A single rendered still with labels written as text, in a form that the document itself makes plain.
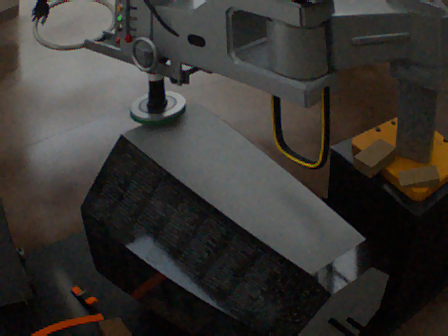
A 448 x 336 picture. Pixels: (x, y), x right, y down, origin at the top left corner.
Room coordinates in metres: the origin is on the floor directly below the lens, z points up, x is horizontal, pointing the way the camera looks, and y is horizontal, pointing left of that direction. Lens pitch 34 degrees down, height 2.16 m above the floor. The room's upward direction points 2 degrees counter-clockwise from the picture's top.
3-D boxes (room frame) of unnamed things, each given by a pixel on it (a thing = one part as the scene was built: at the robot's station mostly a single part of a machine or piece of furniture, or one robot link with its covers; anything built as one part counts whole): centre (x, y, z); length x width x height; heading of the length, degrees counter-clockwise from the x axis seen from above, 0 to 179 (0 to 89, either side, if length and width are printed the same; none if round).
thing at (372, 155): (2.07, -0.58, 0.81); 0.20 x 0.10 x 0.05; 131
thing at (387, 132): (2.17, -0.82, 0.76); 0.49 x 0.49 x 0.05; 33
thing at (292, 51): (1.87, -0.24, 1.37); 0.19 x 0.19 x 0.20
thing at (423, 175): (1.93, -0.77, 0.80); 0.20 x 0.10 x 0.05; 83
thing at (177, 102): (2.33, 0.24, 0.90); 0.21 x 0.21 x 0.01
